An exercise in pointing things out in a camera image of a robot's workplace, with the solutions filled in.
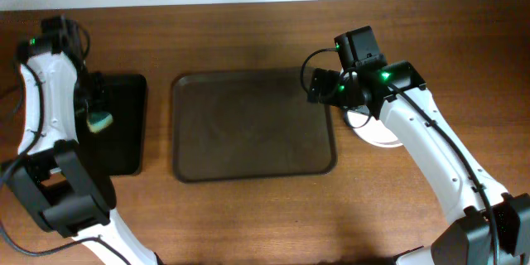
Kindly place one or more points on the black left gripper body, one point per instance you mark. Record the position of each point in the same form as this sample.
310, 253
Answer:
92, 102

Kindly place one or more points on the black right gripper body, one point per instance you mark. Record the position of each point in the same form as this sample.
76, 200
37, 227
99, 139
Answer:
316, 87

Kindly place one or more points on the green scrubbing sponge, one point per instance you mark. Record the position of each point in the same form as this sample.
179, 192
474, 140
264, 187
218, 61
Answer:
98, 121

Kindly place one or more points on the white plate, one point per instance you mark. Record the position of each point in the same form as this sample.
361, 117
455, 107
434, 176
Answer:
369, 129

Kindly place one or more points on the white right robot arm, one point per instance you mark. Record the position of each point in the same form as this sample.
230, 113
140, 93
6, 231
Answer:
487, 225

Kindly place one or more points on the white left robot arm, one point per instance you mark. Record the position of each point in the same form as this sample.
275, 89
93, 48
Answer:
62, 187

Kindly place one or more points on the black plastic tray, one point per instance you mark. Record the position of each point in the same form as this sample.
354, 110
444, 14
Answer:
117, 150

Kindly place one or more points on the brown serving tray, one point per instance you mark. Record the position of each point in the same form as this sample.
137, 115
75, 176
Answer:
248, 124

